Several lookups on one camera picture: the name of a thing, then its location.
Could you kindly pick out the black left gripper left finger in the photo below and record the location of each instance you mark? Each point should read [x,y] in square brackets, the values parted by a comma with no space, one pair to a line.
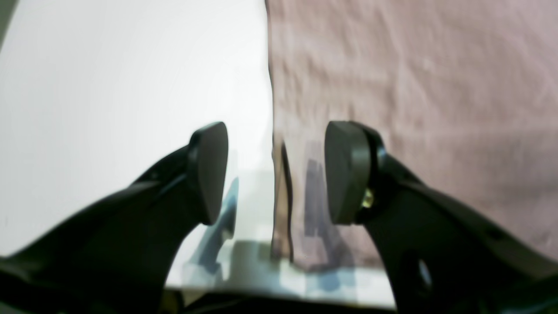
[114,256]

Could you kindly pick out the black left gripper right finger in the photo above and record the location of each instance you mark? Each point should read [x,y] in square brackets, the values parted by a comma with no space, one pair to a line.
[440,256]

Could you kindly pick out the mauve T-shirt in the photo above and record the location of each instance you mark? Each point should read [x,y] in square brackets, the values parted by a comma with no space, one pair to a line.
[463,92]

